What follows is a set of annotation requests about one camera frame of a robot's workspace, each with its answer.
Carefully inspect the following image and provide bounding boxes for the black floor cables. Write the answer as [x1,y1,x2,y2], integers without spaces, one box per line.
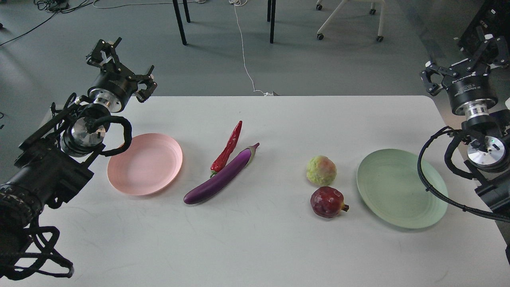
[0,0,96,47]

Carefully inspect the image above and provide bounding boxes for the green yellow round fruit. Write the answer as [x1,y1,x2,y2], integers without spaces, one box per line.
[306,155,337,187]

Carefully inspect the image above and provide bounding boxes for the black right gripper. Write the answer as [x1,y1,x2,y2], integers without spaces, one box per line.
[420,34,509,116]

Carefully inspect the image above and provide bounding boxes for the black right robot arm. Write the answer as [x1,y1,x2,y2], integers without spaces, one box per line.
[417,34,510,224]

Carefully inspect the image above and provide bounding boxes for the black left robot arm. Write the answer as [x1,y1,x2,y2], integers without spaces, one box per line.
[0,37,158,280]

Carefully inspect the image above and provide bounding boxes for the white floor cable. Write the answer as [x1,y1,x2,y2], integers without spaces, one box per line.
[229,0,279,96]

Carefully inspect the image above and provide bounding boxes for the white rolling chair base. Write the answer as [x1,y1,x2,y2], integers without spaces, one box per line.
[316,0,388,43]

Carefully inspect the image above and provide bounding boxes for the black table legs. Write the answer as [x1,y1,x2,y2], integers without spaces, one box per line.
[172,0,191,46]
[267,0,276,44]

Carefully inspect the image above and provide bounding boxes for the green plate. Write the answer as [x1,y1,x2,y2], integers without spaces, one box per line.
[356,149,448,229]

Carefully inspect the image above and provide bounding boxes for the black equipment case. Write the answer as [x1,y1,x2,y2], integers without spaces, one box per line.
[458,0,510,59]

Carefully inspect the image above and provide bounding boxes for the red pomegranate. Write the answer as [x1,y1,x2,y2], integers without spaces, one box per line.
[310,187,349,218]

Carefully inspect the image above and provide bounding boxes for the purple eggplant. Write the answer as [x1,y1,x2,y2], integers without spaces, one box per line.
[183,142,260,205]

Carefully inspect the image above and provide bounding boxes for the red chili pepper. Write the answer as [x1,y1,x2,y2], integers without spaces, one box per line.
[210,120,243,178]

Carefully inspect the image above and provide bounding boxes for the black table legs left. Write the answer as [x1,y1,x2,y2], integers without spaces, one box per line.
[172,0,191,46]

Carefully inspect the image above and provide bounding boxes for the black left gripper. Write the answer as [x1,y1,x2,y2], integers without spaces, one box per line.
[86,37,158,113]

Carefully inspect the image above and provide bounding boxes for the pink plate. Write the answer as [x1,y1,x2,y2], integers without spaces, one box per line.
[107,133,183,196]

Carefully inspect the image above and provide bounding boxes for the black table legs right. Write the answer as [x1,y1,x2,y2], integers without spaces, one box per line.
[267,0,276,44]

